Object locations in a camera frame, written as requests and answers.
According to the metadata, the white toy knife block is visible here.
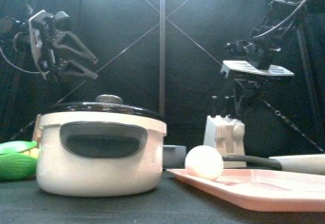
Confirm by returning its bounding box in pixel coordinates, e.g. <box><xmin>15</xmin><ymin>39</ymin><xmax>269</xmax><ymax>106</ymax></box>
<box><xmin>202</xmin><ymin>114</ymin><xmax>248</xmax><ymax>169</ymax></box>

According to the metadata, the grey block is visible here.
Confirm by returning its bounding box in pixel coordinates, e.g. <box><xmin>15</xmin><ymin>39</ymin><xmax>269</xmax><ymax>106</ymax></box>
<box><xmin>162</xmin><ymin>144</ymin><xmax>187</xmax><ymax>169</ymax></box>

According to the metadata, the white rolling pin handle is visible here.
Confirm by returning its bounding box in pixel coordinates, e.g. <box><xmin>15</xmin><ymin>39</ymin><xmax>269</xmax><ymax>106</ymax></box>
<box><xmin>221</xmin><ymin>153</ymin><xmax>325</xmax><ymax>176</ymax></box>

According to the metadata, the green toy vegetable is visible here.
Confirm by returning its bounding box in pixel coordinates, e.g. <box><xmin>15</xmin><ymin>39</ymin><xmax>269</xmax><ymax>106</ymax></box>
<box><xmin>0</xmin><ymin>152</ymin><xmax>39</xmax><ymax>182</ymax></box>

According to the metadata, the green toy bowl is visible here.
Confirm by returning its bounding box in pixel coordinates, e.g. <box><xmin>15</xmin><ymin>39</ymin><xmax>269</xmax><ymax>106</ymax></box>
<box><xmin>0</xmin><ymin>140</ymin><xmax>39</xmax><ymax>156</ymax></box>

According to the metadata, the beige wooden toy piece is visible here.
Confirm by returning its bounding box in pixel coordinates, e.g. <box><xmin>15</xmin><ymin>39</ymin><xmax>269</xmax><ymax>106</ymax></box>
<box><xmin>32</xmin><ymin>113</ymin><xmax>43</xmax><ymax>144</ymax></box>

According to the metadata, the black pot lid with knob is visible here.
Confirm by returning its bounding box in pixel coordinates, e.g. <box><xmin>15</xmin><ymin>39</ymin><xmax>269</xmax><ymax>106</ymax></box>
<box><xmin>42</xmin><ymin>94</ymin><xmax>165</xmax><ymax>121</ymax></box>

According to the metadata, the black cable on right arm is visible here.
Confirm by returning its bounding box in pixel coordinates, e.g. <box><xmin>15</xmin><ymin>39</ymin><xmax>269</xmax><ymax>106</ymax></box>
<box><xmin>252</xmin><ymin>0</ymin><xmax>323</xmax><ymax>41</ymax></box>

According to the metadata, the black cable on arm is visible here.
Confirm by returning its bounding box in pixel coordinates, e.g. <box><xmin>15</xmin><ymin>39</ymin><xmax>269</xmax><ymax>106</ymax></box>
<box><xmin>0</xmin><ymin>46</ymin><xmax>43</xmax><ymax>76</ymax></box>
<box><xmin>252</xmin><ymin>0</ymin><xmax>323</xmax><ymax>41</ymax></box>

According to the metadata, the black-handled toy knife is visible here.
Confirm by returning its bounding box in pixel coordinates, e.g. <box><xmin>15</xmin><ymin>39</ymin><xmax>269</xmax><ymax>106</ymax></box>
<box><xmin>210</xmin><ymin>95</ymin><xmax>220</xmax><ymax>119</ymax></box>
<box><xmin>222</xmin><ymin>95</ymin><xmax>234</xmax><ymax>119</ymax></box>

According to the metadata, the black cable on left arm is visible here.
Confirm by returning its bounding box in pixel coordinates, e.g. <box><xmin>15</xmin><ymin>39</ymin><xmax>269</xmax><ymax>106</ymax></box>
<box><xmin>0</xmin><ymin>46</ymin><xmax>43</xmax><ymax>76</ymax></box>

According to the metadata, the yellow toy piece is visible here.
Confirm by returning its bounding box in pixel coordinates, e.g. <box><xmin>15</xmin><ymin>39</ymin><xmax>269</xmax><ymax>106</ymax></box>
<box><xmin>24</xmin><ymin>147</ymin><xmax>40</xmax><ymax>159</ymax></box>

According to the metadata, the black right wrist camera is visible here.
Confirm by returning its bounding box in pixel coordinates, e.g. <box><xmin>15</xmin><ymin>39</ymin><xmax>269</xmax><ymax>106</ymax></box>
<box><xmin>224</xmin><ymin>39</ymin><xmax>282</xmax><ymax>71</ymax></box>

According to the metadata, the white toy cooking pot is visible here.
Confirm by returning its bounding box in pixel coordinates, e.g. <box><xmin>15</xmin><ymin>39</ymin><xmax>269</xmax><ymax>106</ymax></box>
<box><xmin>35</xmin><ymin>110</ymin><xmax>169</xmax><ymax>198</ymax></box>

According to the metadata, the white toy egg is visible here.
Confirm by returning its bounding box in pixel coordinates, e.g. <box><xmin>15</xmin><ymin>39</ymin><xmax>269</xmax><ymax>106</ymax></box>
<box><xmin>185</xmin><ymin>144</ymin><xmax>225</xmax><ymax>182</ymax></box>

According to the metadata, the pink plastic tray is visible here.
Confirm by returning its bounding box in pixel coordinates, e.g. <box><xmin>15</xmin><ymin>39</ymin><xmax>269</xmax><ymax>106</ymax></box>
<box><xmin>165</xmin><ymin>167</ymin><xmax>325</xmax><ymax>213</ymax></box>

